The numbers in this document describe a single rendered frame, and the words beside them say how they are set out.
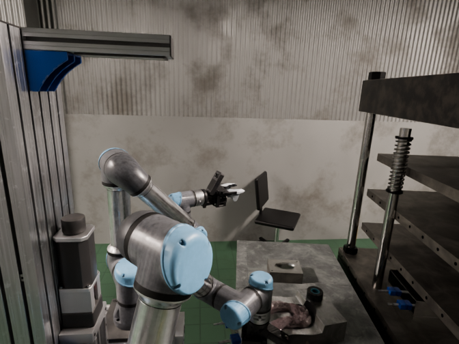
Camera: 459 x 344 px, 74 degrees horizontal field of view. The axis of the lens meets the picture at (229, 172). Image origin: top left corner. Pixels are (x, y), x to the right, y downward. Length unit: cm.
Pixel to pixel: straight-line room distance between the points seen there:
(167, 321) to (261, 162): 323
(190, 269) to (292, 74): 332
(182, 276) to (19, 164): 43
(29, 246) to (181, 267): 41
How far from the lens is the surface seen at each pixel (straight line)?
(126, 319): 130
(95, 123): 376
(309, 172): 396
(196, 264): 59
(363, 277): 222
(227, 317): 93
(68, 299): 100
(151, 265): 59
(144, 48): 76
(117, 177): 109
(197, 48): 360
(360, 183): 226
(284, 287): 194
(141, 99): 363
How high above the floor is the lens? 191
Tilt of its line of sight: 15 degrees down
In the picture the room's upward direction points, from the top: 2 degrees clockwise
